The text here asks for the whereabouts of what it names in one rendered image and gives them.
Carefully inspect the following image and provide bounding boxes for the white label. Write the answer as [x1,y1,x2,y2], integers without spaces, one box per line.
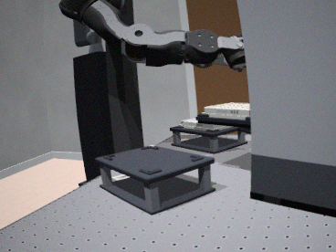
[111,174,129,181]

